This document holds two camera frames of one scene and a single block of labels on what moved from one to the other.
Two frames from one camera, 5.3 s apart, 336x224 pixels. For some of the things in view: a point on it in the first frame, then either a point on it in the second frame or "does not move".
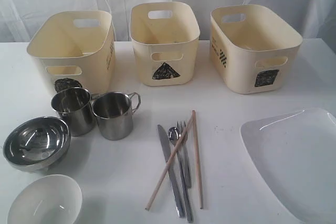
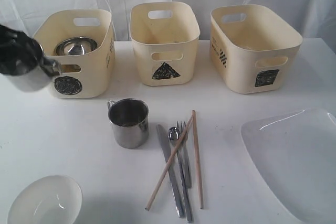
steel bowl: (36, 144) → (75, 46)
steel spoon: (174, 134) does not move
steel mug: (74, 106) → (35, 80)
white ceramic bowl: (50, 199) does not move
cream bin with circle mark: (76, 49) does not move
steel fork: (181, 125) does not move
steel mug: (114, 112) → (129, 118)
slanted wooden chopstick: (168, 163) does not move
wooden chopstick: (193, 117) does not move
